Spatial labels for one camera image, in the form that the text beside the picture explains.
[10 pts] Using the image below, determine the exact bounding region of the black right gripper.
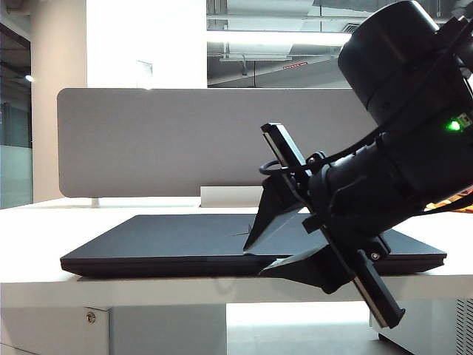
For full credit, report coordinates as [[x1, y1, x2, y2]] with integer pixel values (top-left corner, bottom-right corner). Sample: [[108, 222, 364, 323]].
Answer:
[[242, 122, 406, 329]]

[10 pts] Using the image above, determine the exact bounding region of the black laptop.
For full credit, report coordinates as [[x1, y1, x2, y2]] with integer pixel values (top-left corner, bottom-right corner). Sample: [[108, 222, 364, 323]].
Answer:
[[59, 213, 448, 278]]

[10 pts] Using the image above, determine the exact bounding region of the white vented cabinet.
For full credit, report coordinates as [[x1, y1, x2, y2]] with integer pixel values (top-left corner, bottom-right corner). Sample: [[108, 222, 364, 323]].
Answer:
[[369, 297, 473, 355]]

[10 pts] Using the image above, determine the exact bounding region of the grey desk divider panel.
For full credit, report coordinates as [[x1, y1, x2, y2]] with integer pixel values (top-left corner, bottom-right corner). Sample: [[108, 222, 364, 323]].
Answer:
[[57, 87, 381, 199]]

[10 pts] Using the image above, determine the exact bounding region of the white drawer cabinet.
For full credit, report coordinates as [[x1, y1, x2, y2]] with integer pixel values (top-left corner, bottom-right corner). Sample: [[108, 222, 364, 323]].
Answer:
[[0, 305, 227, 355]]

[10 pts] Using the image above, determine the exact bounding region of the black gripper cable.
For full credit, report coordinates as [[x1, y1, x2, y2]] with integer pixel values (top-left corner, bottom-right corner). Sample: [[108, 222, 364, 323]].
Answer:
[[258, 159, 296, 179]]

